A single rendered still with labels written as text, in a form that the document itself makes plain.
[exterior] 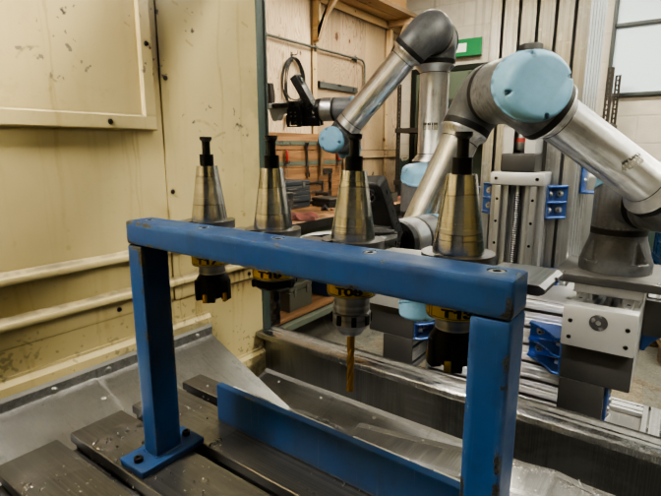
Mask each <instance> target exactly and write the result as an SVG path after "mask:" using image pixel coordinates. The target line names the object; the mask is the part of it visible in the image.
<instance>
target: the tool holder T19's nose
mask: <svg viewBox="0 0 661 496"><path fill-rule="evenodd" d="M251 281H252V287H257V288H258V289H260V290H263V291H283V290H286V289H289V288H292V287H294V284H295V283H296V282H297V278H294V279H290V280H286V281H275V282H268V281H259V280H255V279H251Z"/></svg>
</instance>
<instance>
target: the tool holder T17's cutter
mask: <svg viewBox="0 0 661 496"><path fill-rule="evenodd" d="M195 296H196V300H197V301H198V300H203V303H215V301H216V300H217V299H218V298H221V299H222V301H223V302H225V301H227V300H228V299H230V298H231V283H230V277H229V276H228V274H227V273H224V274H221V275H215V276H204V275H200V274H199V275H198V277H197V278H196V279H195Z"/></svg>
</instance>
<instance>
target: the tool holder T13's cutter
mask: <svg viewBox="0 0 661 496"><path fill-rule="evenodd" d="M468 343H469V333H465V334H452V333H447V332H443V331H441V330H439V329H437V328H436V327H434V329H433V330H432V331H431V333H430V334H429V336H428V349H427V354H426V361H427V363H428V364H429V365H430V366H431V367H437V366H442V365H444V373H450V374H462V367H465V366H466V367H467V358H468Z"/></svg>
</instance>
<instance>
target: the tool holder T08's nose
mask: <svg viewBox="0 0 661 496"><path fill-rule="evenodd" d="M369 308H370V298H368V299H363V300H344V299H338V298H333V309H332V311H330V321H331V322H332V323H333V324H334V325H335V326H336V327H337V329H338V330H339V331H340V333H341V334H342V335H344V336H348V337H356V336H359V335H361V334H362V333H363V331H364V330H365V329H366V328H367V326H369V325H370V323H371V321H372V311H371V310H370V309H369Z"/></svg>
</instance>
